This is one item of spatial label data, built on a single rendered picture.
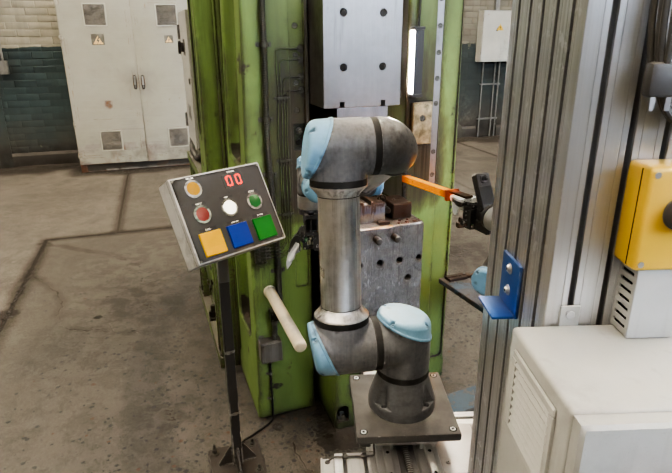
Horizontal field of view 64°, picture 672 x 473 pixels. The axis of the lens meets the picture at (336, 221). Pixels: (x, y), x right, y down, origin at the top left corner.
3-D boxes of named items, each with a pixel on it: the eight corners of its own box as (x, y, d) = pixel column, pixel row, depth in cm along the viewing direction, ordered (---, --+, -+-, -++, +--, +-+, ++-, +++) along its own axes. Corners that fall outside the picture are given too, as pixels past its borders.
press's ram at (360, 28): (420, 104, 204) (425, -12, 191) (323, 109, 191) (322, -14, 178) (374, 93, 241) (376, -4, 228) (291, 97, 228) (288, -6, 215)
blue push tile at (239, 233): (254, 242, 175) (246, 220, 176) (235, 248, 170) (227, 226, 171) (251, 243, 177) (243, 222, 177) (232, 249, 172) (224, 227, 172)
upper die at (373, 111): (387, 131, 202) (387, 105, 199) (337, 134, 196) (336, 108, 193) (346, 116, 240) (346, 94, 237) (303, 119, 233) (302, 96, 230)
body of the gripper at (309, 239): (298, 253, 157) (297, 214, 153) (298, 242, 165) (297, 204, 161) (324, 252, 157) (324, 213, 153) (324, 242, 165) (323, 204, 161)
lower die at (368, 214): (384, 221, 214) (385, 200, 211) (337, 227, 207) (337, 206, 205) (346, 193, 251) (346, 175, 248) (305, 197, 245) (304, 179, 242)
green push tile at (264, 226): (278, 234, 182) (270, 213, 182) (260, 240, 177) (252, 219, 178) (275, 235, 183) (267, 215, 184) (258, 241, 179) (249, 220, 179)
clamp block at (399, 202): (412, 217, 218) (412, 202, 216) (392, 220, 215) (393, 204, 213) (398, 209, 229) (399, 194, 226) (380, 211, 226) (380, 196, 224)
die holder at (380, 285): (419, 321, 228) (424, 221, 213) (334, 338, 216) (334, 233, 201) (367, 270, 278) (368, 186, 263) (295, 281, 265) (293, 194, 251)
